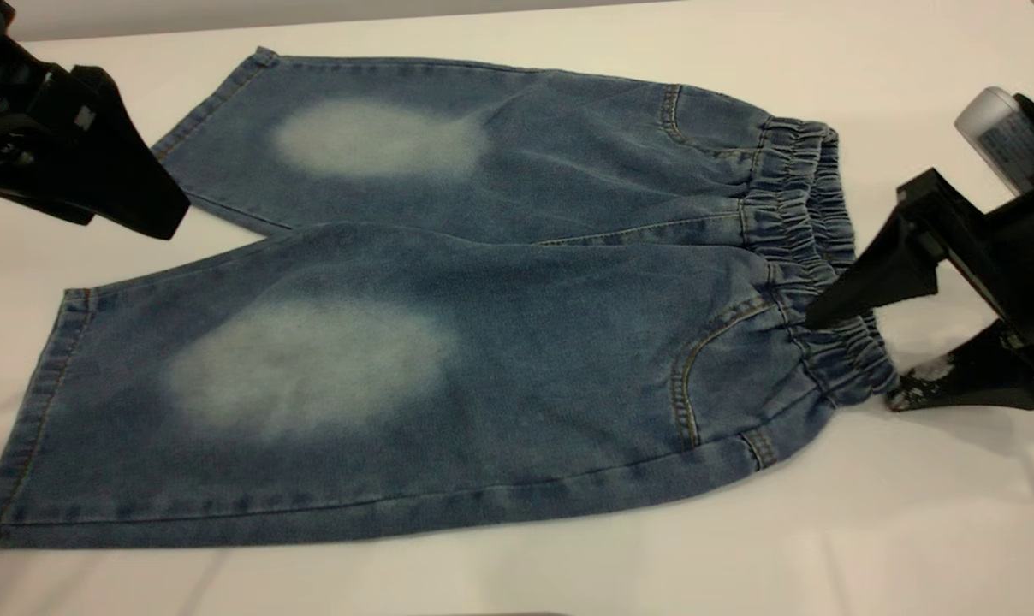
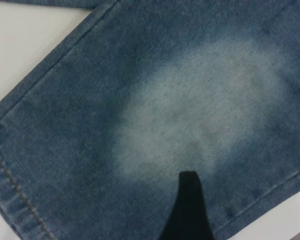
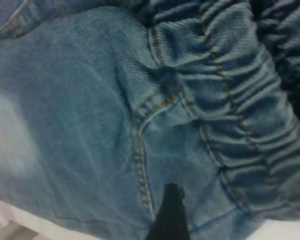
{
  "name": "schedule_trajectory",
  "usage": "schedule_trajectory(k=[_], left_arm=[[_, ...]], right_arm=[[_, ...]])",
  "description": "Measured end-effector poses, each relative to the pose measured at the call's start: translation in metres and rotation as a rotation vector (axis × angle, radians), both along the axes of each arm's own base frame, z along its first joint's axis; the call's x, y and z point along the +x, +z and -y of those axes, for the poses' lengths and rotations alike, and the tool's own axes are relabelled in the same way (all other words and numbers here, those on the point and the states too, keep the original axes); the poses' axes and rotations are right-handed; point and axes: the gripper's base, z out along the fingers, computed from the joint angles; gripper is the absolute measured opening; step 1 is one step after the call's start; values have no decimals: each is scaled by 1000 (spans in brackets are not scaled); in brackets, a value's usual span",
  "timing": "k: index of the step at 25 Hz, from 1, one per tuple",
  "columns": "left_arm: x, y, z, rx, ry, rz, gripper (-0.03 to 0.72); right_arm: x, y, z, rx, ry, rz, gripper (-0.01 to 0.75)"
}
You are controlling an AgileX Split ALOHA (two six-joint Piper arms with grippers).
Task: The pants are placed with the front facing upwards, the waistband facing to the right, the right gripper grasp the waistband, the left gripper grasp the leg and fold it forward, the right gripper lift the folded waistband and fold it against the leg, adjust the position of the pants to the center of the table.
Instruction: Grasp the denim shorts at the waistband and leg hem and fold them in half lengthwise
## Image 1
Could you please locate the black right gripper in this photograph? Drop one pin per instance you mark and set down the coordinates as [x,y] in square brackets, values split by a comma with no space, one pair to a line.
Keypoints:
[1018,265]

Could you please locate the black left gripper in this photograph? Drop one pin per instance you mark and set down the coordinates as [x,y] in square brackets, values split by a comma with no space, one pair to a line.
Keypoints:
[8,94]

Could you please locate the blue denim shorts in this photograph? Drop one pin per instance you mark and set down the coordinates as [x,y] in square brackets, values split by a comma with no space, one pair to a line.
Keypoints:
[525,342]

